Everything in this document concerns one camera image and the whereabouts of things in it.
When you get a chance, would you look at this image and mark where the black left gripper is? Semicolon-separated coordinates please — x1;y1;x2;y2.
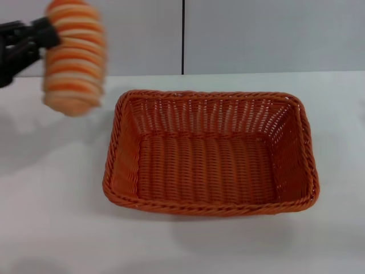
0;17;61;89

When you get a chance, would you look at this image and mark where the orange striped bread roll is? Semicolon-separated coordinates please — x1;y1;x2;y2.
42;0;108;118

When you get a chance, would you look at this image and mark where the orange woven plastic basket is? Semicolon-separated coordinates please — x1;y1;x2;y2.
102;90;321;220

